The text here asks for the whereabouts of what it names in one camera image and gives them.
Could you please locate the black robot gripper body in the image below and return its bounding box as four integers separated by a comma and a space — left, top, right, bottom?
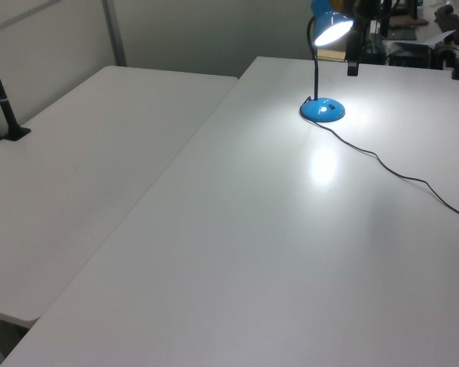
346, 0, 384, 65

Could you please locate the blue desk lamp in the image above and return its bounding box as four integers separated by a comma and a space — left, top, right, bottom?
298, 0, 355, 124

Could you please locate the tan cardboard box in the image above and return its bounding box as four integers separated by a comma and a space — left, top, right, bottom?
316, 46, 347, 63

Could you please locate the black equipment box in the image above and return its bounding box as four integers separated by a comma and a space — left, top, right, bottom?
385, 44, 434, 70

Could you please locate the brown flat object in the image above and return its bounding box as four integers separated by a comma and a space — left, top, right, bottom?
389, 16, 430, 30

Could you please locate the white paper sheet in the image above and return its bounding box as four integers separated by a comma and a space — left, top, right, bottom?
389, 30, 457, 49

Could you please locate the black lamp power cable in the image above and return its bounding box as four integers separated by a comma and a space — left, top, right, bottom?
301, 96, 459, 226

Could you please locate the black camera stand pole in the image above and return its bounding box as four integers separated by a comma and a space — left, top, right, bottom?
0, 33, 32, 144

